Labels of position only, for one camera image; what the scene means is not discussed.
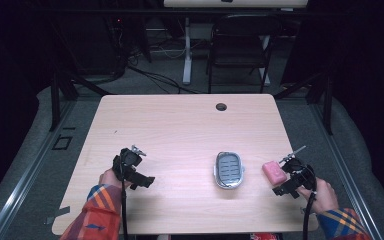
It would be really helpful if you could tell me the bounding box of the red packet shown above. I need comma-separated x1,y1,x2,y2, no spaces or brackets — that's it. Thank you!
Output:
249,232,280,240

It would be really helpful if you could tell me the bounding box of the black tape square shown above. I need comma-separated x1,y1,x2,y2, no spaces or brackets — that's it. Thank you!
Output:
51,134,74,151

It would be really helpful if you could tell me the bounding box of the grey soap dish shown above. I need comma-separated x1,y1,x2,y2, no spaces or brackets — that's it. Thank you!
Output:
212,151,246,190

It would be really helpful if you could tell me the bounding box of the grey tape strip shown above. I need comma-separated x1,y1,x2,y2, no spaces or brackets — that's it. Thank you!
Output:
44,205,72,225

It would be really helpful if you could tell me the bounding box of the person's left hand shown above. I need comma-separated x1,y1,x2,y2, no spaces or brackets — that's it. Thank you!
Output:
98,168,133,190

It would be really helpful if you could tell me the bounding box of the white desk with white legs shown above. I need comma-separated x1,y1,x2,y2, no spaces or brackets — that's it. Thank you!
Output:
163,0,310,87

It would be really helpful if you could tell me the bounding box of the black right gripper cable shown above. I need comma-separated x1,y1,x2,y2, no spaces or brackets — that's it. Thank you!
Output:
301,191,317,240

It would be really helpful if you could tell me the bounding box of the black metal stand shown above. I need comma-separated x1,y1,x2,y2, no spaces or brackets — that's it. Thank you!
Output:
273,71,335,136
48,63,114,132

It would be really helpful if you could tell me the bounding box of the person's right hand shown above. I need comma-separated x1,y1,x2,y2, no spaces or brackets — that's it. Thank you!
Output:
296,176,340,215

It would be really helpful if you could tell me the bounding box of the black floor cable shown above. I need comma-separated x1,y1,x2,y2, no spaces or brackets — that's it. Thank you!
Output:
126,64,202,95

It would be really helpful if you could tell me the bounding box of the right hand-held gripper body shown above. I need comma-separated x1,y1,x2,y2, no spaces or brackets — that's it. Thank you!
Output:
272,157,318,200

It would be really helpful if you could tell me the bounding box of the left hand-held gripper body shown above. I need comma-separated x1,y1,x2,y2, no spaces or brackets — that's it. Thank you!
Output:
112,147,156,191

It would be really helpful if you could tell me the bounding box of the pink soap bar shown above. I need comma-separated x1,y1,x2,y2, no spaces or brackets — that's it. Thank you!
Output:
261,160,288,187

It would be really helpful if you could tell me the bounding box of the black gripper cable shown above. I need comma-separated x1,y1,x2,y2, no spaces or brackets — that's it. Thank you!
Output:
119,159,130,240
301,191,317,240

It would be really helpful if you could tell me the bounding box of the black folding chair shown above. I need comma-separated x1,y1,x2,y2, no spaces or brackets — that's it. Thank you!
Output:
206,13,283,95

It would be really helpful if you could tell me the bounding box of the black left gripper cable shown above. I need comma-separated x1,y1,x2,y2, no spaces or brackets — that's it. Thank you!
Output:
119,159,130,240

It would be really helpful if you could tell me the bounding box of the aluminium floor rail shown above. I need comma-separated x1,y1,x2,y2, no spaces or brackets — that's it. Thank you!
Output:
0,99,78,240
308,103,384,240

